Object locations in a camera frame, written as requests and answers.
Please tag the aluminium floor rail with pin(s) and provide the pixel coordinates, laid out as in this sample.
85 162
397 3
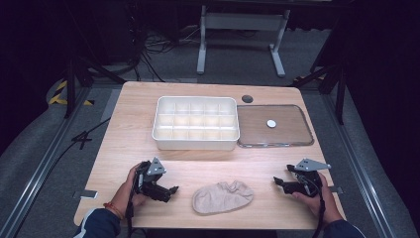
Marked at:
43 165
360 168

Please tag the person's left hand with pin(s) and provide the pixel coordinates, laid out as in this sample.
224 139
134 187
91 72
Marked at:
124 195

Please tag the grey tape strip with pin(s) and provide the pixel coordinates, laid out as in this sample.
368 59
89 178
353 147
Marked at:
86 194
336 190

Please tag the person's right hand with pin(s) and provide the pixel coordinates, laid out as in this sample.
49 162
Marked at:
325 203

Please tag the yellow black floor tape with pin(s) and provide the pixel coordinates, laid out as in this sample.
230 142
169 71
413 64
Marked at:
57 97

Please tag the black metal stand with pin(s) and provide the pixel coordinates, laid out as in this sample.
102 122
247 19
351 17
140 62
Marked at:
340 89
71 86

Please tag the grey table grommet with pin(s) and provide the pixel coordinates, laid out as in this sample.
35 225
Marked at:
247 98

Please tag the white metal desk frame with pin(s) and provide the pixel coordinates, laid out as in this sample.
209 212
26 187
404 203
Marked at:
242 21

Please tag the white divided storage box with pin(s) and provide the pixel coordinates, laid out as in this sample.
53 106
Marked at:
196 123

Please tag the transparent box lid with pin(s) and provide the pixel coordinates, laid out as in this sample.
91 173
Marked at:
284 132

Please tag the beige sock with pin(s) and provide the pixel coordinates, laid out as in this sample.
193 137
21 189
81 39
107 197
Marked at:
222 197

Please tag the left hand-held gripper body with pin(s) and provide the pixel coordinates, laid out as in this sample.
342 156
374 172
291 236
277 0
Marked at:
154 169

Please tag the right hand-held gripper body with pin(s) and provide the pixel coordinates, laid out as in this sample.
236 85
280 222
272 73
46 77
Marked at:
307 180

